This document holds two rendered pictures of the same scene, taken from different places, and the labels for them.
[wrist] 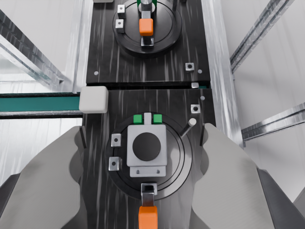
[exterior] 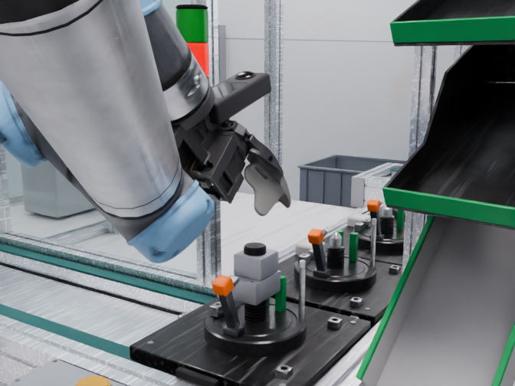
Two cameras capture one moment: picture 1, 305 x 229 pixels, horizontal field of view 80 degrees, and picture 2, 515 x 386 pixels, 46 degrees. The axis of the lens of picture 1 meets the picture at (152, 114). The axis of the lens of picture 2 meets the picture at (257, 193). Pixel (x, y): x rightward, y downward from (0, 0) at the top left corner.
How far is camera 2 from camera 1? 0.74 m
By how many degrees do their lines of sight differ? 64
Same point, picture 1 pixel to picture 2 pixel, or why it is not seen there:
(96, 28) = (282, 265)
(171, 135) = (289, 317)
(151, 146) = (257, 246)
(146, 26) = (315, 232)
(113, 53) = not seen: hidden behind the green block
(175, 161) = (277, 329)
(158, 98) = not seen: hidden behind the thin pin
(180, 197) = (259, 362)
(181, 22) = (372, 273)
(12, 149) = (121, 319)
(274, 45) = not seen: outside the picture
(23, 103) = (166, 289)
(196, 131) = (323, 337)
